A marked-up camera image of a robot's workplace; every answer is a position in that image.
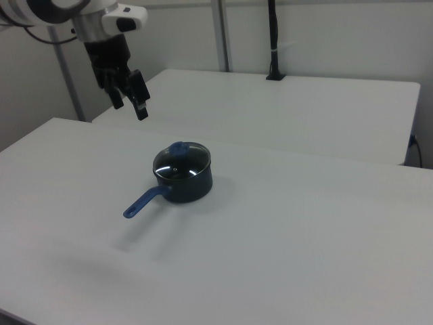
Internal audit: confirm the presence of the dark saucepan with blue handle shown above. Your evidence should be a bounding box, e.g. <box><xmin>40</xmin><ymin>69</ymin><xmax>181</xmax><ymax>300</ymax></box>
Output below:
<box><xmin>122</xmin><ymin>148</ymin><xmax>214</xmax><ymax>220</ymax></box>

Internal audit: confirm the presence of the black camera pole with base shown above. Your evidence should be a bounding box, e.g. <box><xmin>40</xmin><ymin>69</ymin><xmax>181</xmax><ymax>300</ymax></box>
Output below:
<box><xmin>265</xmin><ymin>0</ymin><xmax>287</xmax><ymax>82</ymax></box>

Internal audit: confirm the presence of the grey metal partition post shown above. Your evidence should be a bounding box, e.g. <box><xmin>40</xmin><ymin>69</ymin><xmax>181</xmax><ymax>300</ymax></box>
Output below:
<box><xmin>210</xmin><ymin>0</ymin><xmax>235</xmax><ymax>72</ymax></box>
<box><xmin>46</xmin><ymin>26</ymin><xmax>86</xmax><ymax>122</ymax></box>

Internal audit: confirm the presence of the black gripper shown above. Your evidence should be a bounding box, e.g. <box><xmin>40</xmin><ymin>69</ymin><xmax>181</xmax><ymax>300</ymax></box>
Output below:
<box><xmin>83</xmin><ymin>33</ymin><xmax>151</xmax><ymax>121</ymax></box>

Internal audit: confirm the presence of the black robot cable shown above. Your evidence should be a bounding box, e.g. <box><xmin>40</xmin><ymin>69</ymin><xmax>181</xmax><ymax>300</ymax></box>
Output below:
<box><xmin>22</xmin><ymin>26</ymin><xmax>79</xmax><ymax>45</ymax></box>

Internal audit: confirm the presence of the glass lid with blue knob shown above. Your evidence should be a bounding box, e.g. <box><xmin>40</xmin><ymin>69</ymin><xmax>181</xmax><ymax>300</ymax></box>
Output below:
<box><xmin>152</xmin><ymin>140</ymin><xmax>212</xmax><ymax>180</ymax></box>

